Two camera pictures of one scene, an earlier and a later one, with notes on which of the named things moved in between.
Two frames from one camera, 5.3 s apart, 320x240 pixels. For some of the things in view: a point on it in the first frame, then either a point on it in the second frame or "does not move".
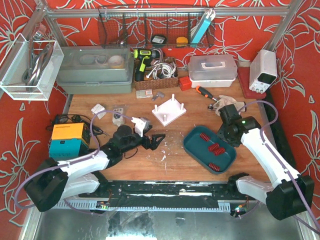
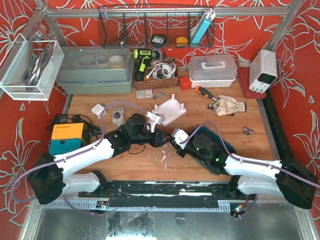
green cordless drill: [144, 58] does not move
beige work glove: [225, 100] does not move
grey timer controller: [117, 118] does not move
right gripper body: [225, 132] to [182, 151]
